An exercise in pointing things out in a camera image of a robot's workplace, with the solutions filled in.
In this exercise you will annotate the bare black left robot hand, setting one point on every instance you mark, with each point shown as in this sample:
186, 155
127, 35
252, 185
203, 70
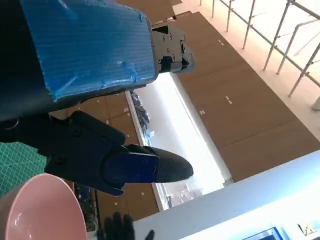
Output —
87, 45

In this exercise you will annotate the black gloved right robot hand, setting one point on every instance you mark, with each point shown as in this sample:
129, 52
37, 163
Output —
117, 227

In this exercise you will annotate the pink bowl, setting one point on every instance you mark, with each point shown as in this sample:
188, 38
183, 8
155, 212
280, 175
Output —
42, 212

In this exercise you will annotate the long white shelf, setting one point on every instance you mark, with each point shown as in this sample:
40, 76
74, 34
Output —
180, 130

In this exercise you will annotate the green cutting mat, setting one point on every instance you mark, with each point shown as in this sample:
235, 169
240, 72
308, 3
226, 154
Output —
17, 165

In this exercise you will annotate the blue screen monitor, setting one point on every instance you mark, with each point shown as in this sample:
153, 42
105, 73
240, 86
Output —
267, 235

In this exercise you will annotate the stacked brown cardboard boxes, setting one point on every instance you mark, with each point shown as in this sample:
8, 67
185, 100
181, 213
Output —
237, 105

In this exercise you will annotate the white metal railing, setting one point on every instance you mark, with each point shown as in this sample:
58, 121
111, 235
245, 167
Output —
282, 45

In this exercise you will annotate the white partition wall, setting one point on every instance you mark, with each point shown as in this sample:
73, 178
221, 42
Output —
225, 210

